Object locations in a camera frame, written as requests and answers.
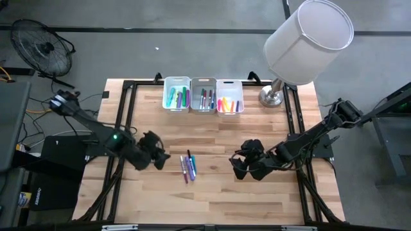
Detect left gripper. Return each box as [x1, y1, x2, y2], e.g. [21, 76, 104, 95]
[138, 130, 171, 171]

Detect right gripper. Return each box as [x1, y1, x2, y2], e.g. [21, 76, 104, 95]
[231, 139, 274, 181]

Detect black-capped thin marker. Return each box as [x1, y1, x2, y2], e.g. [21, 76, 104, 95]
[187, 149, 195, 174]

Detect white plastic bin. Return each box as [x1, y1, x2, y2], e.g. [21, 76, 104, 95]
[162, 76, 191, 115]
[190, 76, 218, 116]
[216, 79, 245, 118]

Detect black equipment case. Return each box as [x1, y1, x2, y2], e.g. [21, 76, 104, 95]
[41, 136, 88, 174]

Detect black Husky tool bag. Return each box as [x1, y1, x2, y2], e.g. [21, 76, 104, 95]
[29, 172, 83, 212]

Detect black metal cart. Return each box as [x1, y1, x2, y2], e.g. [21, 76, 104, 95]
[354, 81, 411, 187]

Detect yellow and blue box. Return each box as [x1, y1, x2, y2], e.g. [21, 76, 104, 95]
[17, 191, 32, 208]

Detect table lamp white shade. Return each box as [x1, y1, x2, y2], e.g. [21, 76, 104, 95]
[259, 0, 354, 108]

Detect grey desk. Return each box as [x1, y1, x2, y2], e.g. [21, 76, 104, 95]
[0, 81, 32, 174]

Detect black floor fan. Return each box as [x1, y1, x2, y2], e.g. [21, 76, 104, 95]
[10, 18, 76, 90]

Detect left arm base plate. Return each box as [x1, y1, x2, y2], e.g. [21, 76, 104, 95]
[85, 133, 132, 158]

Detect silver aluminium rail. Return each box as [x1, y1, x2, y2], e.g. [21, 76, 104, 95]
[101, 224, 139, 231]
[281, 225, 319, 231]

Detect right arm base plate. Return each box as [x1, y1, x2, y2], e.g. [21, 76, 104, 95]
[288, 133, 335, 158]

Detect black aluminium table frame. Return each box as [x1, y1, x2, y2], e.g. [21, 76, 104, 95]
[76, 72, 346, 225]

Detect yellow extension cord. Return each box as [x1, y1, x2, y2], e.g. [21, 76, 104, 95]
[25, 107, 53, 115]

